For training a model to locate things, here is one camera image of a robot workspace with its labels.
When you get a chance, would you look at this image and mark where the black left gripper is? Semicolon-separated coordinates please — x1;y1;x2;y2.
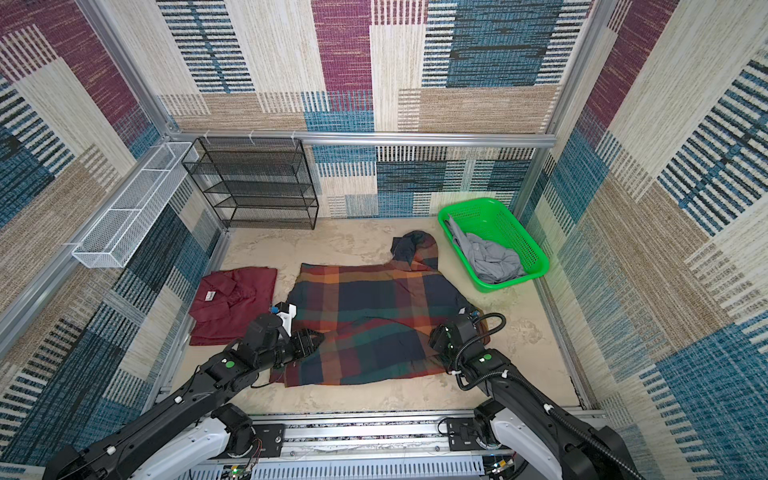
256;326;326;374

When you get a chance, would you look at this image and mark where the multicolour plaid long sleeve shirt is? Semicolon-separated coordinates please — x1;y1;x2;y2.
270;230;479;387

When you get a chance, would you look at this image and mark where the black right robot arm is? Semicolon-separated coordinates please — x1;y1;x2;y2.
429;312;643;479

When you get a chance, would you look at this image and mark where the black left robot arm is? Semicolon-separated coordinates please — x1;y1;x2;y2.
43;313;324;479

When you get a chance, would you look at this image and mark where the folded maroon shirt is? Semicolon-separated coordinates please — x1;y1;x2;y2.
189;267;278;346

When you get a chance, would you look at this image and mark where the grey shirt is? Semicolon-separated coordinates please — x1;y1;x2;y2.
445;217;526;284

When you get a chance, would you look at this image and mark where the green plastic laundry basket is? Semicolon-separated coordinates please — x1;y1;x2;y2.
438;198;550;293

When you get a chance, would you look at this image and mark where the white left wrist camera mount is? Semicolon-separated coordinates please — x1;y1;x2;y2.
270;302;297;336

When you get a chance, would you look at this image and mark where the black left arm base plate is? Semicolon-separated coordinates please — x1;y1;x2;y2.
210;423;286;464

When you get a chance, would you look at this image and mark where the black corrugated cable conduit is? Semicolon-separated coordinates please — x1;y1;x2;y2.
453;311;643;480

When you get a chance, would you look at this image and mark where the aluminium front rail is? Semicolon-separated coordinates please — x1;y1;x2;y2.
131;410;607;480

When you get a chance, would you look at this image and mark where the black wire mesh shelf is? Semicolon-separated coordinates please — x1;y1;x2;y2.
181;137;319;230

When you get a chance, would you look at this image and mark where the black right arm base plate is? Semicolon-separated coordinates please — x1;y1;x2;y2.
438;417;500;451

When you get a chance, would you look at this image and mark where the white wire mesh tray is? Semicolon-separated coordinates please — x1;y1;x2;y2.
72;142;191;269

